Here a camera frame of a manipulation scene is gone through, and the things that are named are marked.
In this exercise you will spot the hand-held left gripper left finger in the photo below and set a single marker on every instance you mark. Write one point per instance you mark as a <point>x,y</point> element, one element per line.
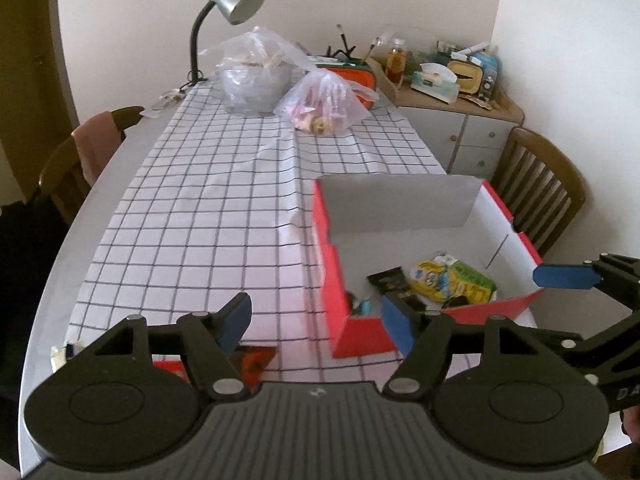
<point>235,320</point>

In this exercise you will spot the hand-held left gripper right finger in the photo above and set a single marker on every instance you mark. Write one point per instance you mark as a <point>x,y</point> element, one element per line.
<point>397,325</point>

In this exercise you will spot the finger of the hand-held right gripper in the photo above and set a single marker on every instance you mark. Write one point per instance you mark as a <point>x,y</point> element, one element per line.
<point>565,276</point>
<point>577,347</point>

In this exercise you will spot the small blue packet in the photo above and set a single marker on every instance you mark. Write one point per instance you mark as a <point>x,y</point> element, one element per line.
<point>364,307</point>

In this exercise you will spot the red cardboard box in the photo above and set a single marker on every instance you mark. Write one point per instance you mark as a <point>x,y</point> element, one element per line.
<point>360,335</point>

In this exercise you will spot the black snack packet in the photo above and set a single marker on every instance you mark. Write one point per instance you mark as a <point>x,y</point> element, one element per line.
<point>390,280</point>

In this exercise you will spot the yellow snack packet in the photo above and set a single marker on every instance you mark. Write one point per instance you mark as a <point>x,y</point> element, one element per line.
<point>432,280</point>

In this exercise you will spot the red snack packet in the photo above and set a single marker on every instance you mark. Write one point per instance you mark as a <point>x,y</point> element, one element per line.
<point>170,366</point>

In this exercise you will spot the green snack packet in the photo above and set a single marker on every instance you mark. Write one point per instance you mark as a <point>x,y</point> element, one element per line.
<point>474,281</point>

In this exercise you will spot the person's right hand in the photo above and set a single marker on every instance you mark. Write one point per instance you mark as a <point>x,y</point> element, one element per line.
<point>632,425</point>

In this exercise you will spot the white checked tablecloth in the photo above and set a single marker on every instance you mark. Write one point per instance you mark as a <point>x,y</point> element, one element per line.
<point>200,210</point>

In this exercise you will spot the wooden slatted chair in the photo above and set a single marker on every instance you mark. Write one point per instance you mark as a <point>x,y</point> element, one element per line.
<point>545,160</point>

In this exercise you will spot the white drawer cabinet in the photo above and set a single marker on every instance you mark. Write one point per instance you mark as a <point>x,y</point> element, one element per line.
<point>485,132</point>

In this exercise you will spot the small pale packet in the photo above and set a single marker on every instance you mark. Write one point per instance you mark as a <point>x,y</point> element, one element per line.
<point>65,355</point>

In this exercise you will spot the blue box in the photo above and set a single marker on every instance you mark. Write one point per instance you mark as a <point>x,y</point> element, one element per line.
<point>491,67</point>

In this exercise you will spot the pink cloth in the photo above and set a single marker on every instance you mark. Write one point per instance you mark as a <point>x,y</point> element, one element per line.
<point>97,145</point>

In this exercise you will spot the tissue box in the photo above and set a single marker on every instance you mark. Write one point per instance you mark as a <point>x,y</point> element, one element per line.
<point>435,87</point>

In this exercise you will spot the wooden chair with cloth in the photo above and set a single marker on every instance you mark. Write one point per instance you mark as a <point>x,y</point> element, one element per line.
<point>60,170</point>

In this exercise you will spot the small clear plastic bag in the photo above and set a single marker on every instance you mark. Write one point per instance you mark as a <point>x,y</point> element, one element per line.
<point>325,100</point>

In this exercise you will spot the large clear plastic bag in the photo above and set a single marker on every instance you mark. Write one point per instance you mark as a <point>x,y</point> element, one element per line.
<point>250,80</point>

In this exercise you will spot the orange container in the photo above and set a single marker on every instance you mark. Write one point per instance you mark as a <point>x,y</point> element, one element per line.
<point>364,79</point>

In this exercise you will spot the orange drink bottle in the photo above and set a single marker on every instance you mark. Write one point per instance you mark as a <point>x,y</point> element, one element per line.
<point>396,60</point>

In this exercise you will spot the brown wooden door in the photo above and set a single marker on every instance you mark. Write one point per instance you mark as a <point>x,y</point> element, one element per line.
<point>25,85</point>

